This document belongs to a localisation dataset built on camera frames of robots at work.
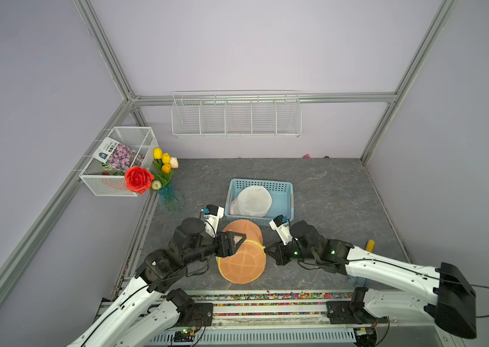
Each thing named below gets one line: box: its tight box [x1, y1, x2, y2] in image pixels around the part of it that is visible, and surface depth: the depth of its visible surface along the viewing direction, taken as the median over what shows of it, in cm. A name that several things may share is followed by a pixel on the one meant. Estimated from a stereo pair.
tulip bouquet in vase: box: [150, 147, 185, 212], surface depth 84 cm
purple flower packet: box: [92, 136, 145, 171], surface depth 75 cm
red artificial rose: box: [124, 166, 155, 195], surface depth 67 cm
